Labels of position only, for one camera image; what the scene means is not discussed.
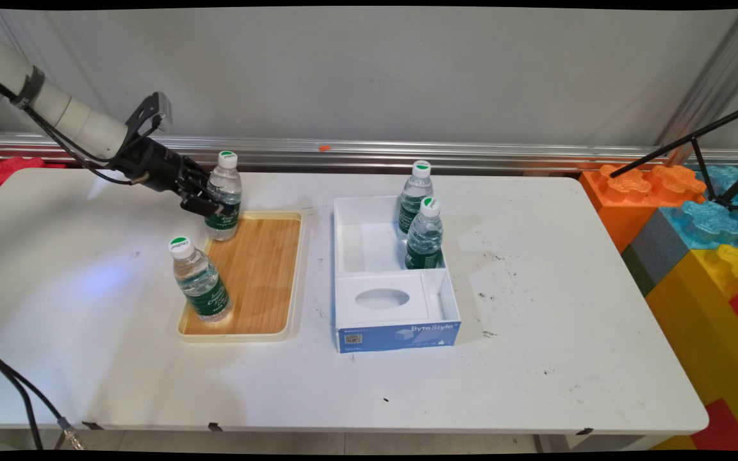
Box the plain black cable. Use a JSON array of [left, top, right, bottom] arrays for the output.
[[0, 362, 44, 450]]

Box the aluminium wall rail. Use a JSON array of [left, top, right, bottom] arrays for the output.
[[0, 133, 738, 174]]

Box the black cable with metal plug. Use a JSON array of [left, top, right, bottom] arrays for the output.
[[0, 338, 86, 450]]

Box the wooden tray with cream rim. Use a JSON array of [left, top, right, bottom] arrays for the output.
[[178, 211, 304, 342]]

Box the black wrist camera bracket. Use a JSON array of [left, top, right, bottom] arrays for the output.
[[124, 92, 173, 138]]

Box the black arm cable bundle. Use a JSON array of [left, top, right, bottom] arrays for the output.
[[0, 69, 165, 186]]

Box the blue foam building block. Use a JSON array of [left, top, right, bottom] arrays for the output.
[[662, 165, 738, 250]]

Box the water bottle green label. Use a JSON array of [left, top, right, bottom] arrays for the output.
[[204, 150, 243, 241], [169, 236, 234, 323], [405, 197, 445, 270], [397, 160, 435, 243]]

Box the black strap on arm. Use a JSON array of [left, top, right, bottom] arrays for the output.
[[12, 66, 45, 109]]

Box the aluminium slanted post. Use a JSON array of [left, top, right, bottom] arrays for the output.
[[657, 10, 738, 167]]

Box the black tripod stand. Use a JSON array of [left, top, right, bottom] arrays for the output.
[[611, 101, 738, 247]]

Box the red foam building block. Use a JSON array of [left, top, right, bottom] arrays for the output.
[[693, 280, 738, 452]]

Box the red foam blocks pile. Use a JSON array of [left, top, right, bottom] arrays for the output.
[[0, 156, 69, 196]]

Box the grey foam building block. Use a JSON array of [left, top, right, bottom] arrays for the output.
[[622, 208, 693, 296]]

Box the white and blue cardboard box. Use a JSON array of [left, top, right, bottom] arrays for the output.
[[333, 195, 463, 354]]

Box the orange foam building block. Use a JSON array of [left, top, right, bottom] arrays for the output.
[[579, 165, 708, 254]]

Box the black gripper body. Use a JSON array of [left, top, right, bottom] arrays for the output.
[[116, 138, 185, 191]]

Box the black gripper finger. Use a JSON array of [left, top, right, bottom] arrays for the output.
[[180, 186, 226, 218], [182, 160, 211, 188]]

